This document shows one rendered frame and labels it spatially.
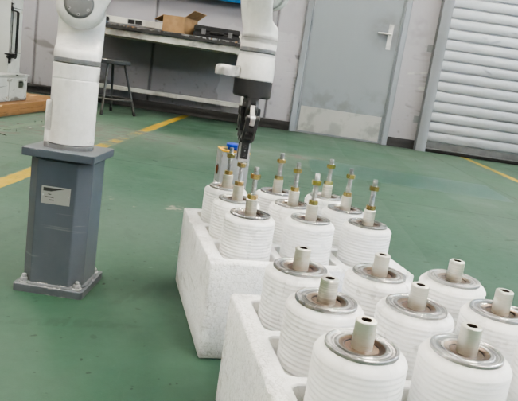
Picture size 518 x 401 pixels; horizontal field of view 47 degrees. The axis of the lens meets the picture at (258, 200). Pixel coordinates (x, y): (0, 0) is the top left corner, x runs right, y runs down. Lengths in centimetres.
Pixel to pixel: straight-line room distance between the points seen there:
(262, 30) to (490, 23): 535
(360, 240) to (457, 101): 522
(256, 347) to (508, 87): 584
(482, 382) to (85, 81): 92
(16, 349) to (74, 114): 46
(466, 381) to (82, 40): 97
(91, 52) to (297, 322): 75
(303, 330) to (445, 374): 16
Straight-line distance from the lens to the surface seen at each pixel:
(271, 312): 82
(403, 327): 74
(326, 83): 615
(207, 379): 104
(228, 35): 561
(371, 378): 59
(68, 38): 130
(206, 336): 108
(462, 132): 635
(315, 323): 69
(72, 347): 111
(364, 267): 89
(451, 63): 629
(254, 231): 106
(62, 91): 126
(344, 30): 618
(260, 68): 115
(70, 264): 130
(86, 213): 128
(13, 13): 466
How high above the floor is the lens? 50
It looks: 12 degrees down
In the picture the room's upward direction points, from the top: 8 degrees clockwise
